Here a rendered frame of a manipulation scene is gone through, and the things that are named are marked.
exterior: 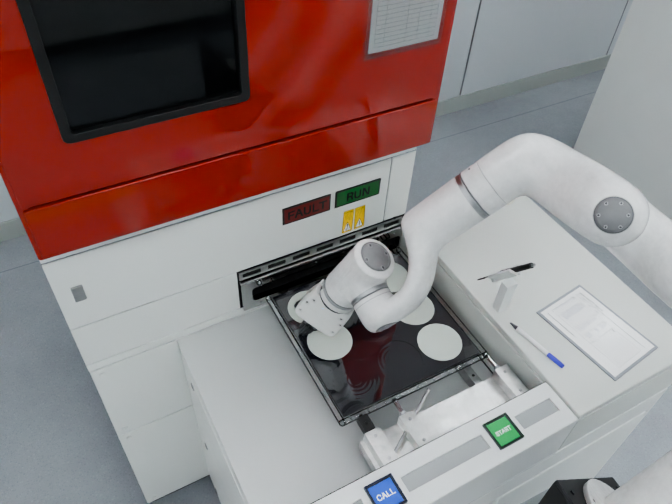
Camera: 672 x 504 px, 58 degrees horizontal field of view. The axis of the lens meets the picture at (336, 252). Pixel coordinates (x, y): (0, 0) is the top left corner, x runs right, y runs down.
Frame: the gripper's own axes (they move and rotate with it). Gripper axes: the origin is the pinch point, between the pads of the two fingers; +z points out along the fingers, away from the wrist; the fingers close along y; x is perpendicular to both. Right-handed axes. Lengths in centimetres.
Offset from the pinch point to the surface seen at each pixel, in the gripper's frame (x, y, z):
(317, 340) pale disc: -1.2, 3.6, 0.5
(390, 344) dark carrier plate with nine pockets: 4.9, 17.2, -5.6
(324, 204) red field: 19.9, -12.5, -13.9
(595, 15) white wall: 322, 60, 28
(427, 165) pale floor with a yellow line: 187, 25, 90
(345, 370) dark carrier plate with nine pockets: -5.5, 11.4, -2.9
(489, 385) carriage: 5.3, 38.6, -13.5
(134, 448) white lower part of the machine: -23, -15, 61
